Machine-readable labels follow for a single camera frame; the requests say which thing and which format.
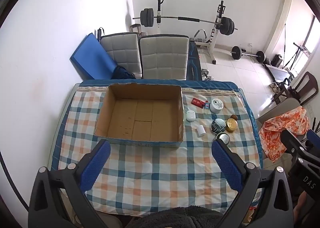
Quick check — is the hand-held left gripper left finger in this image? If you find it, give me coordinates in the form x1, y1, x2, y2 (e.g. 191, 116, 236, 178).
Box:
28, 139, 112, 228

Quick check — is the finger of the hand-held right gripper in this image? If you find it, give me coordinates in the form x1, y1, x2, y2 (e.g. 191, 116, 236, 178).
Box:
306, 129, 320, 148
280, 129, 307, 154

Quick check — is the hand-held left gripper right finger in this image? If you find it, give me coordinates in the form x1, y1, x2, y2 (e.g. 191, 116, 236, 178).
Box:
211, 139, 294, 228

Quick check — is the silver round tin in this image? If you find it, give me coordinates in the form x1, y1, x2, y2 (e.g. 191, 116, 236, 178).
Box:
215, 132, 230, 146

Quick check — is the dark round tin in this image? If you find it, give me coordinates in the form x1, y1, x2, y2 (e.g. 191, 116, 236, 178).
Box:
211, 119, 227, 134

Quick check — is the gold round tin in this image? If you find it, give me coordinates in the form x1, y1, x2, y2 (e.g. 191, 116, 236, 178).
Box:
226, 118, 239, 132

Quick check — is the white round tin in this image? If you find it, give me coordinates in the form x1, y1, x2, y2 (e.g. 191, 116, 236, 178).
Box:
209, 99, 224, 114

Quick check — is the cardboard box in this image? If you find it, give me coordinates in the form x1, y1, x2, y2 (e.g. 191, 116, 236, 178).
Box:
94, 83, 185, 148

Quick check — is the person's right forearm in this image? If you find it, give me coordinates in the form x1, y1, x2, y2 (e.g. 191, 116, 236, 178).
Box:
295, 191, 309, 221

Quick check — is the orange floral cloth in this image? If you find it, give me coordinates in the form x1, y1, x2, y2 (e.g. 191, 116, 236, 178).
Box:
259, 106, 307, 163

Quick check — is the brown wooden chair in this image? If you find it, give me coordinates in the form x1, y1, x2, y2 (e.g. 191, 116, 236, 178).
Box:
271, 71, 318, 106

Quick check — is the checked tablecloth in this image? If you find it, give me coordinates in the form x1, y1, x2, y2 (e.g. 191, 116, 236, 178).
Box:
51, 79, 263, 217

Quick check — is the black tripod stand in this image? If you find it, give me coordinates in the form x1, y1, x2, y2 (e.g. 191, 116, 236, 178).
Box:
285, 43, 310, 71

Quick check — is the chrome dumbbell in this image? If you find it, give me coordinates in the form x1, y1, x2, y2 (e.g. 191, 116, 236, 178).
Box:
201, 69, 217, 81

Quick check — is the dark blue cloth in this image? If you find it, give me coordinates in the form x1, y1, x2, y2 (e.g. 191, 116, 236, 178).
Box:
111, 66, 137, 80

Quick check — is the short barbell with black plates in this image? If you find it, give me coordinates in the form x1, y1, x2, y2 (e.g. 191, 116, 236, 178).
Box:
230, 46, 266, 63

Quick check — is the black and blue weight bench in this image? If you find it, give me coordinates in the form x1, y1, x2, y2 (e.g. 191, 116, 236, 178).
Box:
187, 41, 202, 80

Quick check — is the blue folded mat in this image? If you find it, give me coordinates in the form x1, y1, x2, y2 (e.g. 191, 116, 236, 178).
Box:
70, 33, 118, 80

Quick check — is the grey padded chair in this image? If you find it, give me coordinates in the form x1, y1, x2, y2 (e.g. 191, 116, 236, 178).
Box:
100, 32, 142, 79
139, 34, 190, 80

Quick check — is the wooden stool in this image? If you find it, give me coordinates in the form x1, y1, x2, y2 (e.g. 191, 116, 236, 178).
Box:
129, 24, 143, 36

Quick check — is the long barbell with black plates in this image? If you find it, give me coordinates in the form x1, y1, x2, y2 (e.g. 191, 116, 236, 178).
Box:
132, 8, 238, 35

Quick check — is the grey exercise handle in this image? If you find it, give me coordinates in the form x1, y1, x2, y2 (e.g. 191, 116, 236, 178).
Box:
194, 29, 208, 43

